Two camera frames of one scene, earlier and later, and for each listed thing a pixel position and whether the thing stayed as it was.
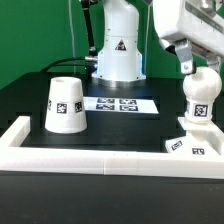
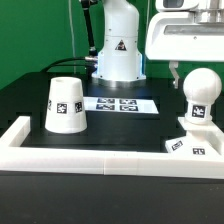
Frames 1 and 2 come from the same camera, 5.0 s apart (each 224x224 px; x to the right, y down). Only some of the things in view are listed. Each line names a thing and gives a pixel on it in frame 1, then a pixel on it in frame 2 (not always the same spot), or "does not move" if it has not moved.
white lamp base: x=204 y=138 does not move
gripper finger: x=184 y=52 → x=173 y=65
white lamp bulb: x=201 y=87 does not move
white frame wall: x=16 y=157 does not move
